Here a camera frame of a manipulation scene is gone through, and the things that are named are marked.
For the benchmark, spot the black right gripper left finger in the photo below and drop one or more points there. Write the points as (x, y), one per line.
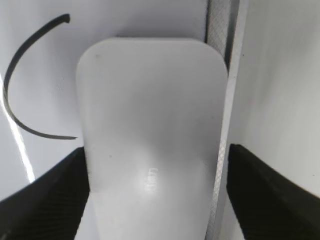
(50, 208)

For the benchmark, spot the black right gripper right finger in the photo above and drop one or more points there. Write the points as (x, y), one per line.
(267, 205)

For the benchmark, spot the white whiteboard eraser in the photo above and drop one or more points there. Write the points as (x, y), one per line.
(151, 113)

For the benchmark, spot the grey framed whiteboard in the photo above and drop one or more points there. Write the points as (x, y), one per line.
(43, 88)

